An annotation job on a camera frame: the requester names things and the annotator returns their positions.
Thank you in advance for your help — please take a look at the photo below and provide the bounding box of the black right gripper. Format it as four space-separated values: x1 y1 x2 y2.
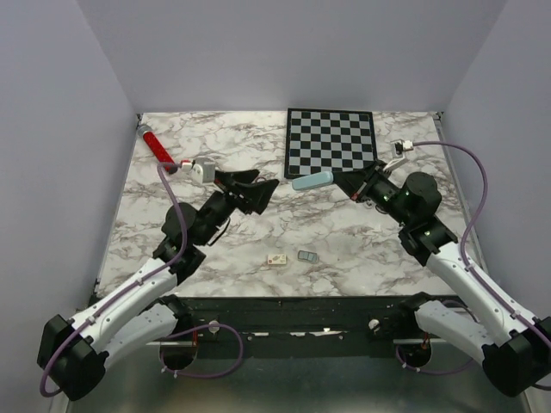
330 158 413 227

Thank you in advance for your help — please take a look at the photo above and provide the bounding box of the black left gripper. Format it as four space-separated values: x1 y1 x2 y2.
195 170 279 248

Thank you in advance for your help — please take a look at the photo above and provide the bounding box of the light blue stapler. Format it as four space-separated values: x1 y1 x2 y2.
292 171 333 192

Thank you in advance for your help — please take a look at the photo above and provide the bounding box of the white staple box sleeve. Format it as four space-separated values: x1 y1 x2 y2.
267 254 287 266

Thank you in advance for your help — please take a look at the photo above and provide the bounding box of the staple tray with staples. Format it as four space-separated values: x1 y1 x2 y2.
297 250 318 263

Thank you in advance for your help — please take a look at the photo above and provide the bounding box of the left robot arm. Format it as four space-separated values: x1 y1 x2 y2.
37 170 280 401

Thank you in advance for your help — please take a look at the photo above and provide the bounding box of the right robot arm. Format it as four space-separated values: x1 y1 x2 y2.
332 163 550 397

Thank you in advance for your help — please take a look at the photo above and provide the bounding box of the black grey chessboard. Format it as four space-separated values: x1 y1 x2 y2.
283 108 377 179

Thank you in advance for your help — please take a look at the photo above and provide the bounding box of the red glitter toy microphone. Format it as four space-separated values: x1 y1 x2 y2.
137 124 178 175

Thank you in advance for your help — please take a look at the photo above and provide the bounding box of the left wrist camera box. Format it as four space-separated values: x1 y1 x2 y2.
180 157 216 184

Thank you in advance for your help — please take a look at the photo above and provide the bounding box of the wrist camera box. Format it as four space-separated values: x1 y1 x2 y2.
180 157 216 184
384 139 414 173

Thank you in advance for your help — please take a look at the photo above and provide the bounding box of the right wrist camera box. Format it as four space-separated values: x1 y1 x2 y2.
384 139 414 173

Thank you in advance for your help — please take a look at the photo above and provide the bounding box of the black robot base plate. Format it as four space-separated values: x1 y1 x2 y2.
88 294 505 361

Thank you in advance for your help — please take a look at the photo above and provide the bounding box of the aluminium rail frame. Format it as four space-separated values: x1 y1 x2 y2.
154 330 434 348

